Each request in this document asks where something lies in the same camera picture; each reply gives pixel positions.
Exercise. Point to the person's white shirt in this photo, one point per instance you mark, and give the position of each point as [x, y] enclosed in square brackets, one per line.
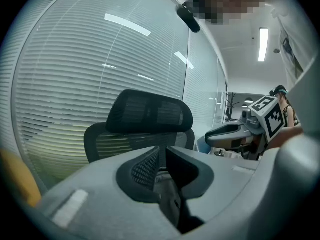
[292, 46]

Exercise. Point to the blue chair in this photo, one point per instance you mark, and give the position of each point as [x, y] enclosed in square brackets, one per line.
[205, 149]

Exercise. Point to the person's right forearm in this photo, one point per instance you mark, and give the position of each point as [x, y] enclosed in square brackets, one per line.
[287, 137]

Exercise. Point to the ceiling light panel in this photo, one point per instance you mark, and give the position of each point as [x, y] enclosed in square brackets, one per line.
[263, 44]

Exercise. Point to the person's head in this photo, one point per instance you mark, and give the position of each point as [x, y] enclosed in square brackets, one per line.
[225, 1]

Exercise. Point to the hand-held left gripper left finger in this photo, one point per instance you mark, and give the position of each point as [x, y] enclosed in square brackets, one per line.
[105, 196]

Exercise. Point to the black headset microphone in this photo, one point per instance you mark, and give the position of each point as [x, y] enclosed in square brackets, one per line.
[190, 19]

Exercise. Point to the round wooden table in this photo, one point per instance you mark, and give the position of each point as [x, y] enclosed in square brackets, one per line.
[17, 176]

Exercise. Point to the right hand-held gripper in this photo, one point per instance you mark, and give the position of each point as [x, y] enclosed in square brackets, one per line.
[272, 119]

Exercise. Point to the black mesh office chair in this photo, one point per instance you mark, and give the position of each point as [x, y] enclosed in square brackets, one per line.
[150, 111]

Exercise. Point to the white window blinds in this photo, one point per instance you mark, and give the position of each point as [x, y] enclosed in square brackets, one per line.
[87, 71]

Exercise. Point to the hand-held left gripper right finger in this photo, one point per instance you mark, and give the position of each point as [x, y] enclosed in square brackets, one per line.
[225, 184]

